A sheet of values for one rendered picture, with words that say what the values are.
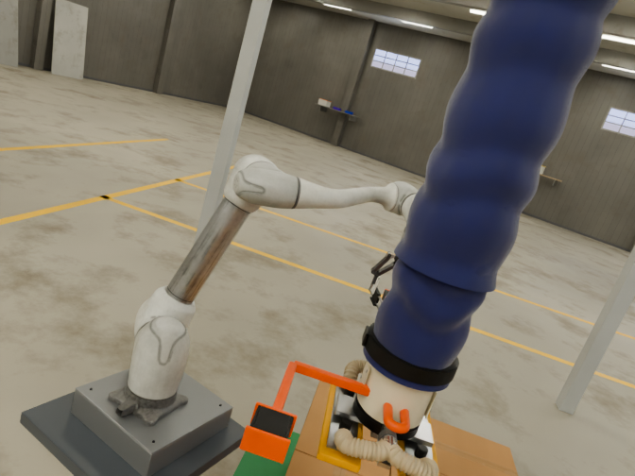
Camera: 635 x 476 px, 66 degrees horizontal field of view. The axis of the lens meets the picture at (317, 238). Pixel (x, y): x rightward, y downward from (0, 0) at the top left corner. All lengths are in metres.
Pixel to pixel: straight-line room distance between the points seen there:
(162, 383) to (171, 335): 0.15
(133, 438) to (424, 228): 1.01
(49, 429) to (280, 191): 0.97
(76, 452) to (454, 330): 1.11
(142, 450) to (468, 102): 1.24
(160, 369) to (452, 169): 1.01
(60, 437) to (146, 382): 0.29
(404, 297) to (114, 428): 0.95
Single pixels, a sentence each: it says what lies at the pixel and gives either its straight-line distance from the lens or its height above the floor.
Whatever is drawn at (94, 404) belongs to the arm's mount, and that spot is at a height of 0.84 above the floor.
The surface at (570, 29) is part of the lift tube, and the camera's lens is 1.05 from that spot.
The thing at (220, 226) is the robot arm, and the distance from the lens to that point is 1.63.
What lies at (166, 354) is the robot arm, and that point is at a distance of 1.55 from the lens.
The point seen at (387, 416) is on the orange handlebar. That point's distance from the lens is 1.17.
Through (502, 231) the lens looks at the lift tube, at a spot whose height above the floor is 1.73.
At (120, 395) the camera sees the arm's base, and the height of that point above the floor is 0.86.
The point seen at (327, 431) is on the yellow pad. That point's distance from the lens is 1.26.
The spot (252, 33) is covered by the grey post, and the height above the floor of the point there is 2.17.
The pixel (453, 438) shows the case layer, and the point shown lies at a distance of 2.64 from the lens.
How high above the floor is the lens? 1.88
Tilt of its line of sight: 16 degrees down
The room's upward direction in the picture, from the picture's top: 17 degrees clockwise
